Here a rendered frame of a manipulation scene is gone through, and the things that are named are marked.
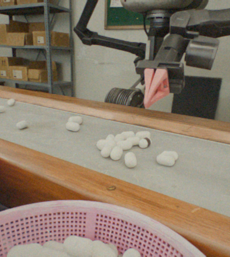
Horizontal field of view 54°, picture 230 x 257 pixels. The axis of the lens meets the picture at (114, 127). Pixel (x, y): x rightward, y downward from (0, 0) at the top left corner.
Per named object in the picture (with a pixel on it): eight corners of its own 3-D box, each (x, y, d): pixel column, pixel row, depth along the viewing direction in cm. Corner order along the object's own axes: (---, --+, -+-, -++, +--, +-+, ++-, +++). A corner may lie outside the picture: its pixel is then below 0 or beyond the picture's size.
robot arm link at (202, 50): (175, 39, 62) (177, 10, 55) (218, 46, 58) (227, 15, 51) (161, 71, 57) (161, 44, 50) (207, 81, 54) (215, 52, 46)
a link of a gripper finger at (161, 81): (154, 95, 42) (169, 62, 46) (121, 91, 45) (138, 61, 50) (159, 118, 47) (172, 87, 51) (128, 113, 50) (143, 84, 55)
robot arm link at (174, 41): (164, 49, 59) (165, 29, 54) (191, 54, 56) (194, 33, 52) (155, 67, 56) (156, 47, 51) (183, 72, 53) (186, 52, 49)
